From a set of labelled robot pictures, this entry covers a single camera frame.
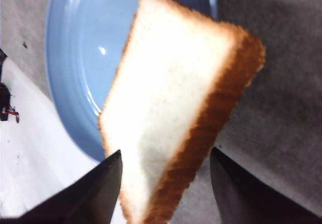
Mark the white cloth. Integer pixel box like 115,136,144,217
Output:
1,58,104,223

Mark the small electronics with red wires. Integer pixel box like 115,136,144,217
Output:
0,48,20,124

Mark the blue plate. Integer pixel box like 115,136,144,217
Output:
45,0,218,162

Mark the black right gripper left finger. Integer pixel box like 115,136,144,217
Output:
1,150,122,223

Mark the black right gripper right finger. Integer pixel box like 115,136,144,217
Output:
210,147,321,223

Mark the bread slice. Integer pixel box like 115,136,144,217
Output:
98,0,265,223

